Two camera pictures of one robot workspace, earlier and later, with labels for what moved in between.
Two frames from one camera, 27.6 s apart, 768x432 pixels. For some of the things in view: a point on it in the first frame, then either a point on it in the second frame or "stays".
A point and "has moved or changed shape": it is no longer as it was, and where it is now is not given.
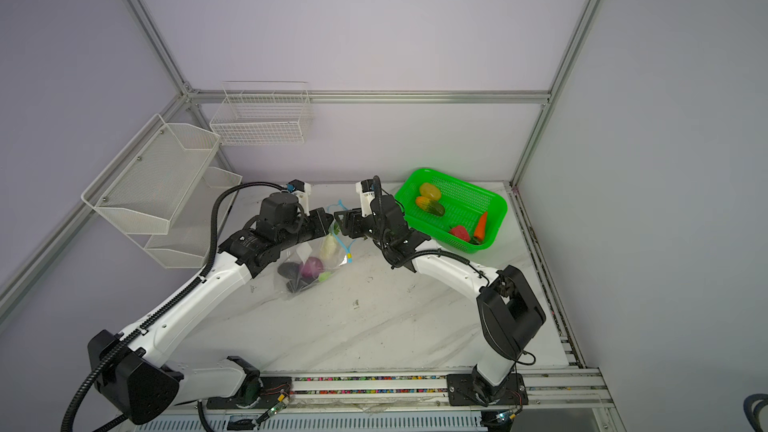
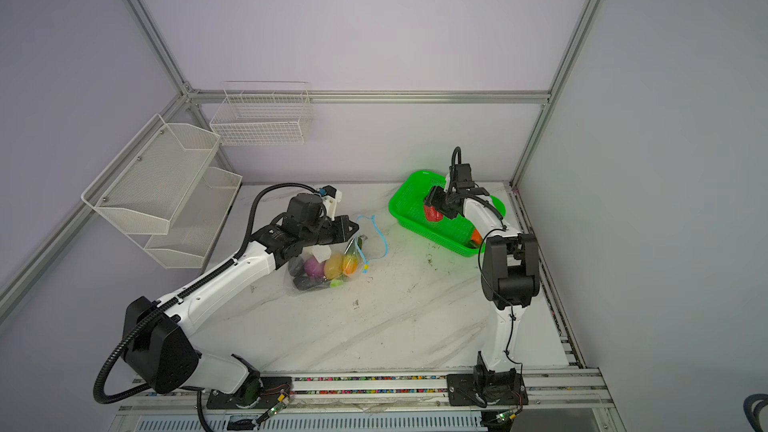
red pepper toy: (461, 232) to (431, 214)
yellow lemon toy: (430, 191) has moved or changed shape
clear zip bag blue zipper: (315, 264) has moved or changed shape
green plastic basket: (451, 211) stays
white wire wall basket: (262, 113) stays
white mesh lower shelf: (190, 237) stays
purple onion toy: (312, 267) stays
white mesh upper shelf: (151, 186) stays
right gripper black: (352, 221) to (433, 198)
